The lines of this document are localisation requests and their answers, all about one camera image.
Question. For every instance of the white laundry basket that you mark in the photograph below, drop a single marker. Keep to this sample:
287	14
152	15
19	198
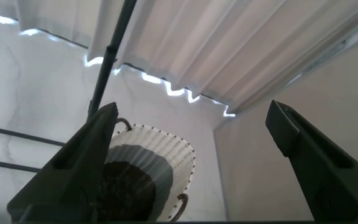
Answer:
166	149

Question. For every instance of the black clothes rack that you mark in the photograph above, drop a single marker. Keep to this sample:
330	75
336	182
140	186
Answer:
110	59

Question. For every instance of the white curtain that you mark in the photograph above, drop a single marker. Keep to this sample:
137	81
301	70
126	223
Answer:
213	40

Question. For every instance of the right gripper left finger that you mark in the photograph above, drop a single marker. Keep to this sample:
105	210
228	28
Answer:
70	180

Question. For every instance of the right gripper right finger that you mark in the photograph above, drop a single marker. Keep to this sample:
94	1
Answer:
328	177

